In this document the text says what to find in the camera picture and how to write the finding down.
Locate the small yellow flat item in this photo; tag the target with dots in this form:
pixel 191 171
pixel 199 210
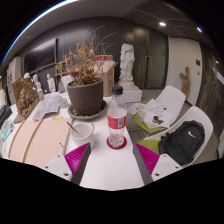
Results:
pixel 57 117

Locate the cardboard box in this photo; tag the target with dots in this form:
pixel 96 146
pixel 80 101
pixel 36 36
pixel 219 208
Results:
pixel 109 80

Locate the thin dark stir stick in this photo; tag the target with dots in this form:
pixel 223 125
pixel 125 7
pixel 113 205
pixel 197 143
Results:
pixel 74 129

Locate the flat round red coaster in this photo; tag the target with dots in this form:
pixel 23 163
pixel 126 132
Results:
pixel 109 145

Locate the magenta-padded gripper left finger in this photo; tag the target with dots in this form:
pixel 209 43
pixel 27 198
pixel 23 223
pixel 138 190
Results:
pixel 77 160

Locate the grey plant saucer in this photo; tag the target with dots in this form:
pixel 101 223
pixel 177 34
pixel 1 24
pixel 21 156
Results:
pixel 100 112

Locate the white torso statue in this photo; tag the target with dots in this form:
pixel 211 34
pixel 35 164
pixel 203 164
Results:
pixel 127 66

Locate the small white jar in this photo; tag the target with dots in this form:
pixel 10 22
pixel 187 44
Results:
pixel 64 102

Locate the wooden easel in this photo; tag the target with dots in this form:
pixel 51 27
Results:
pixel 60 70

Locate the small white figurine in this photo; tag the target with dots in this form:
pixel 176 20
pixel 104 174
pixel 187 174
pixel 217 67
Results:
pixel 51 83

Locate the white plastic chair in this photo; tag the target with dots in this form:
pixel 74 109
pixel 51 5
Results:
pixel 66 80
pixel 200 115
pixel 173 96

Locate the plastic-wrapped newspaper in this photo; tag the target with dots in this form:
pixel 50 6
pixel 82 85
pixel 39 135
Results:
pixel 46 106

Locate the white cabinet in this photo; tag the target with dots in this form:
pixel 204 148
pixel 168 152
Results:
pixel 13 73

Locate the wooden figure sculpture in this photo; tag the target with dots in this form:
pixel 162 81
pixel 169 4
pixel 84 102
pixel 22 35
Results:
pixel 185 81

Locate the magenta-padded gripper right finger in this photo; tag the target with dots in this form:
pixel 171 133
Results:
pixel 148 159

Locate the clear plastic bottle red label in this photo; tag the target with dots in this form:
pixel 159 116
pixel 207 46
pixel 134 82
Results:
pixel 116 121

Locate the dark pot with dried plant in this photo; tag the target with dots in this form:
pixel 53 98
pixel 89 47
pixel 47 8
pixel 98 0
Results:
pixel 85 98

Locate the black wall screen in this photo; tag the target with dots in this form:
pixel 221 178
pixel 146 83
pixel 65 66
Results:
pixel 40 55

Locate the white cup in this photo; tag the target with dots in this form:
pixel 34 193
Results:
pixel 85 135

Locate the carved wooden sculpture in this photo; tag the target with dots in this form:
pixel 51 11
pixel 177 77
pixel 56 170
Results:
pixel 26 100

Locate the brown cardboard board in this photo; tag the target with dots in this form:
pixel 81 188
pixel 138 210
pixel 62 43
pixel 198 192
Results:
pixel 46 141
pixel 21 140

